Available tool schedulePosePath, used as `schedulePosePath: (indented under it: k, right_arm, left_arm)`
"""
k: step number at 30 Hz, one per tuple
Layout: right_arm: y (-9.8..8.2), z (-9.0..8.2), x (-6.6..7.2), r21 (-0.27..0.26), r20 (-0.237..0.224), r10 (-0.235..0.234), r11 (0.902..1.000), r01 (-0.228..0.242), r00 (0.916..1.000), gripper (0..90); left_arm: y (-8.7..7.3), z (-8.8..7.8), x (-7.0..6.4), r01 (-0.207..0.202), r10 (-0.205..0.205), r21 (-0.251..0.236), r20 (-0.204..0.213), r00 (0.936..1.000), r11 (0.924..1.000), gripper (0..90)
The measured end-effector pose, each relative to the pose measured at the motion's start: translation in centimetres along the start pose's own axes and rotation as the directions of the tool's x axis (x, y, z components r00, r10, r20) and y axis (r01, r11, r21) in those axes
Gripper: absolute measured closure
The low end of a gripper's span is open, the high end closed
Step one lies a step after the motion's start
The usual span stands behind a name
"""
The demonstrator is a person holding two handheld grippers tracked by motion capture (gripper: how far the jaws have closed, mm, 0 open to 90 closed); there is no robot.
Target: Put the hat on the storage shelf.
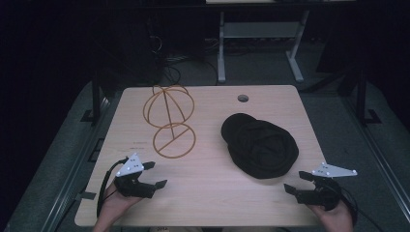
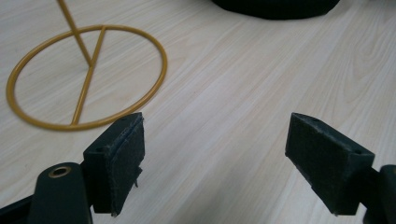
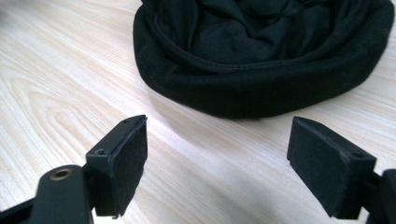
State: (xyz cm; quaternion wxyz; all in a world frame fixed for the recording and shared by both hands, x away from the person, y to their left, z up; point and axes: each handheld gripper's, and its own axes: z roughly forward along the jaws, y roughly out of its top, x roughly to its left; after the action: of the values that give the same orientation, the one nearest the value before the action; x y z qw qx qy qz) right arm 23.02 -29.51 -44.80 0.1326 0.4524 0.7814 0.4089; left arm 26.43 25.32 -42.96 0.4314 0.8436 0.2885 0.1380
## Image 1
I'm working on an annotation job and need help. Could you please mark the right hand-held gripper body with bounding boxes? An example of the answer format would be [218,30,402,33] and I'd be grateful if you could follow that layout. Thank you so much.
[296,161,359,212]

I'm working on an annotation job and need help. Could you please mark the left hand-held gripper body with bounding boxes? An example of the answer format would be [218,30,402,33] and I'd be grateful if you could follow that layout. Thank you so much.
[113,153,158,199]

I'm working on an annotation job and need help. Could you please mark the black hat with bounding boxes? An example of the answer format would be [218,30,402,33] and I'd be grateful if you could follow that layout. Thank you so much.
[220,112,300,180]

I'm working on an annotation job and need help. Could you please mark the person's left hand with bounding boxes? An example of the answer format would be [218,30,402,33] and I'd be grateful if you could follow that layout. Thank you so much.
[92,183,143,232]

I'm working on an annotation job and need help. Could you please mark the person's right hand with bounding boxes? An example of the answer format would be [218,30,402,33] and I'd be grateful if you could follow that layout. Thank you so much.
[307,198,356,232]

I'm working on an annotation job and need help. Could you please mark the grey tape strip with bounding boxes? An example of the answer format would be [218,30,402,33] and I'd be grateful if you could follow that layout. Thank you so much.
[74,190,98,201]

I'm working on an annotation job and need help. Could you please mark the black metal stand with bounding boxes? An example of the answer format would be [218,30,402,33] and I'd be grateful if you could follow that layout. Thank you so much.
[352,69,383,128]
[80,72,109,128]

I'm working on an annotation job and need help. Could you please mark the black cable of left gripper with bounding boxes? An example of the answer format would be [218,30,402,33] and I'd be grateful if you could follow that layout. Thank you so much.
[96,157,130,218]

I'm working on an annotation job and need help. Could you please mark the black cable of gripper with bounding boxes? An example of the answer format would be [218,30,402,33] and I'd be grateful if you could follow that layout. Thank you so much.
[337,186,385,232]
[96,157,130,218]

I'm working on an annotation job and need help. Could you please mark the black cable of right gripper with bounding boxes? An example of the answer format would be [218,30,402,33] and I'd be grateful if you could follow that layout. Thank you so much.
[337,186,385,232]

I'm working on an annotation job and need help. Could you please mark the gold wire hat stand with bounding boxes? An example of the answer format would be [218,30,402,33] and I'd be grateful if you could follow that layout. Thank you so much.
[142,84,197,160]

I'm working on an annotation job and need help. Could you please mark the black floor cables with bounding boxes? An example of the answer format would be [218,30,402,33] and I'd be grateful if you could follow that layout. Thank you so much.
[148,35,220,87]

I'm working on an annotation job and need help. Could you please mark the white metal desk frame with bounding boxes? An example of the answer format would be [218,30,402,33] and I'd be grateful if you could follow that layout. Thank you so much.
[217,10,311,84]

